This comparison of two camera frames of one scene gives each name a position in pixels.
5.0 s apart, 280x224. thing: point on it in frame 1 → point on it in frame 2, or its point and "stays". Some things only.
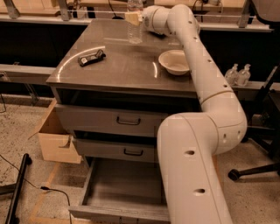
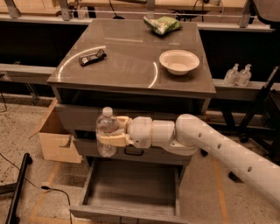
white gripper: [146, 17] → [140, 131]
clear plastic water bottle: [135, 31] → [107, 124]
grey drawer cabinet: [111, 95] stays
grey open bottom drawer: [122, 192] stays
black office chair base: [263, 132] stays
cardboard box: [56, 138] stays
